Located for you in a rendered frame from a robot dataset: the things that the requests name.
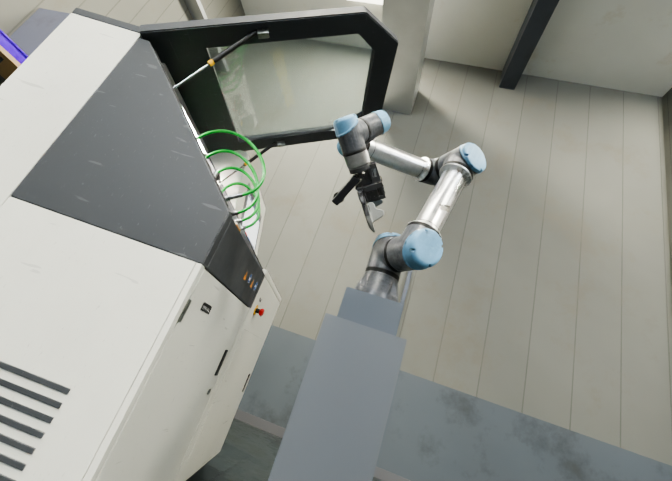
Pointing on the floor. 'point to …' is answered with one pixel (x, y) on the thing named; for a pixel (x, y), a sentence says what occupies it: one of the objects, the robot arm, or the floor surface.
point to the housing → (56, 88)
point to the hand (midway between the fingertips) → (372, 225)
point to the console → (236, 383)
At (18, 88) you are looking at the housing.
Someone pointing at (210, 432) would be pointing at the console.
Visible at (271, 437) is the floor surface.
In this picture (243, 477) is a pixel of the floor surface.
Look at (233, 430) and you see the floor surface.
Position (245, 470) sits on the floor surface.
